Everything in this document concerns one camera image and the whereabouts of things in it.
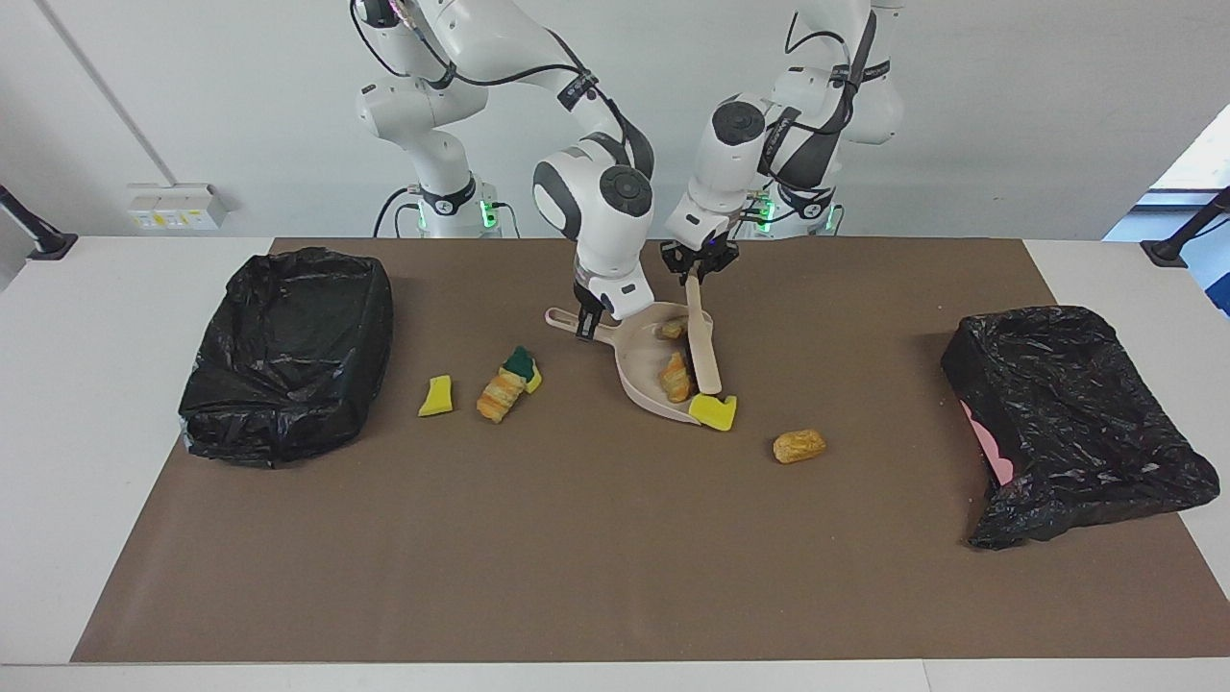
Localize beige plastic dustpan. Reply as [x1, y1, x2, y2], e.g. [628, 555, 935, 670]
[545, 301, 717, 424]

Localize beige hand brush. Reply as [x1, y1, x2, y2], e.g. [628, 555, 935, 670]
[685, 272, 724, 396]

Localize pale orange-backed pastry piece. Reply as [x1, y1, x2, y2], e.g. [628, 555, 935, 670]
[659, 352, 695, 404]

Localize plain yellow sponge chunk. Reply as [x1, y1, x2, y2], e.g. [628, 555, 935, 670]
[688, 393, 739, 433]

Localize golden brown bread roll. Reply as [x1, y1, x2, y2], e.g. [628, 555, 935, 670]
[773, 429, 827, 465]

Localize black bag lined bin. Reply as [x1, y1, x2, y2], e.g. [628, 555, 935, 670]
[178, 247, 395, 469]

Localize pink bin with black bag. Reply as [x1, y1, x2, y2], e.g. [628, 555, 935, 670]
[940, 306, 1221, 551]

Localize yellow and green sponge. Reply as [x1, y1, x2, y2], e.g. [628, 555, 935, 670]
[502, 346, 543, 395]

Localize orange striped sponge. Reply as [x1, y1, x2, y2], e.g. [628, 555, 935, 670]
[476, 365, 529, 425]

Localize brown table mat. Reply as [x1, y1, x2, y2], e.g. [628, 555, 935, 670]
[70, 237, 1230, 664]

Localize black right base cable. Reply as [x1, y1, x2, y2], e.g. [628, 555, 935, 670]
[373, 185, 424, 238]

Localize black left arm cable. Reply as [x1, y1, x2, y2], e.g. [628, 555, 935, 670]
[783, 10, 866, 126]

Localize white wall power outlet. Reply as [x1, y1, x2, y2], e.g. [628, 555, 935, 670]
[127, 183, 230, 232]

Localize black camera stand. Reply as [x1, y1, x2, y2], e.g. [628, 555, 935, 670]
[1141, 185, 1230, 268]
[0, 183, 78, 261]

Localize white wall cable conduit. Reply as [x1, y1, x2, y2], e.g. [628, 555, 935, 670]
[34, 0, 164, 188]

